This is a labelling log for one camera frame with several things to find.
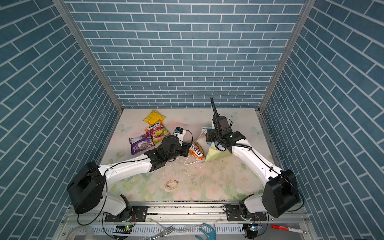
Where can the red white marker pen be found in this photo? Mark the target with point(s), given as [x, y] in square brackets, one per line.
[288, 229]

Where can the yellow snack packet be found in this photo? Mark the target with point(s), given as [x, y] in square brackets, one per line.
[154, 117]

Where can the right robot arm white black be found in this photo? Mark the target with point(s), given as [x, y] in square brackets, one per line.
[280, 186]

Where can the teal plastic tool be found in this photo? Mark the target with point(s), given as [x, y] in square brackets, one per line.
[208, 231]

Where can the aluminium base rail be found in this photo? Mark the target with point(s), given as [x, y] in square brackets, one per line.
[184, 212]

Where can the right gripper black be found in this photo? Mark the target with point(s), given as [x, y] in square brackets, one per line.
[209, 138]

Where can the purple snack packet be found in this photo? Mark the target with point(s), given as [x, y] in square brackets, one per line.
[141, 143]

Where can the pink colourful candy packet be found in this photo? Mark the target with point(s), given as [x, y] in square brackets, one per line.
[157, 131]

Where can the floral paper gift bag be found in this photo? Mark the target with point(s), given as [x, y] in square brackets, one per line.
[210, 149]

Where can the orange snack packet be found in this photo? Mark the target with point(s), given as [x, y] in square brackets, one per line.
[197, 152]

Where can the metal fork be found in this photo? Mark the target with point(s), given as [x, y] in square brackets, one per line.
[165, 232]

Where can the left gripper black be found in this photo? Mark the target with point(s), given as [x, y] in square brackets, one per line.
[186, 147]

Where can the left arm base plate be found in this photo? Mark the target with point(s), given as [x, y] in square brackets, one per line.
[129, 214]

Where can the beige rubber band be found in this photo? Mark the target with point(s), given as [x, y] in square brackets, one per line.
[171, 185]

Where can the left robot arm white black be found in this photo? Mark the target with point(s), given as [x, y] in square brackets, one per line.
[89, 189]

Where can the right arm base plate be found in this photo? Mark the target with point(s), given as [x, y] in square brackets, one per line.
[235, 213]

